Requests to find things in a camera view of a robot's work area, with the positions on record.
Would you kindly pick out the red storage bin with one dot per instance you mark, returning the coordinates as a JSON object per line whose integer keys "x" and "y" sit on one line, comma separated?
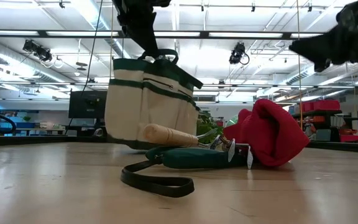
{"x": 320, "y": 105}

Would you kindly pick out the black overhead frame beam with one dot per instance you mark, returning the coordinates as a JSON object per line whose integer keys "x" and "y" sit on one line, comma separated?
{"x": 204, "y": 34}

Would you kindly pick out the black shelving unit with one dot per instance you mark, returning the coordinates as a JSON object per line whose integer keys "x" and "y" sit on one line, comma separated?
{"x": 331, "y": 124}

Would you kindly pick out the black table frame rail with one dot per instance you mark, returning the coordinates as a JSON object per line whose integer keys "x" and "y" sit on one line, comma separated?
{"x": 26, "y": 140}

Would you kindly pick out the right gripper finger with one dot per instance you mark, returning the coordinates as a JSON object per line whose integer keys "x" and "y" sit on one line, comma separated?
{"x": 317, "y": 46}
{"x": 323, "y": 66}

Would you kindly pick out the green transparent spray bottle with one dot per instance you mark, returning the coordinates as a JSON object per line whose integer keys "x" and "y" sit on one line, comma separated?
{"x": 233, "y": 121}

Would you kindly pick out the black computer monitor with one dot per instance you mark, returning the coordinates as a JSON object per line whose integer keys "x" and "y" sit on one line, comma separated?
{"x": 85, "y": 104}

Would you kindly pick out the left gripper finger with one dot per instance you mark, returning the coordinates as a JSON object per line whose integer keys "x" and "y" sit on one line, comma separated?
{"x": 149, "y": 43}

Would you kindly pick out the blue storage shelf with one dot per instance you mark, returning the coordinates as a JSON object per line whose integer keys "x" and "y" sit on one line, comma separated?
{"x": 23, "y": 125}

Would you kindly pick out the green plant in white pot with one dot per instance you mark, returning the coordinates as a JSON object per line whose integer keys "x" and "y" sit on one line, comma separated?
{"x": 205, "y": 126}

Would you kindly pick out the red gardening glove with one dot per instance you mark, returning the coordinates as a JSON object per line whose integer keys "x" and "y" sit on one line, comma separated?
{"x": 272, "y": 133}

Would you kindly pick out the cream canvas gardening bag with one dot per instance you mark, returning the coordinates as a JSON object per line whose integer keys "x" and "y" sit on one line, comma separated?
{"x": 126, "y": 109}

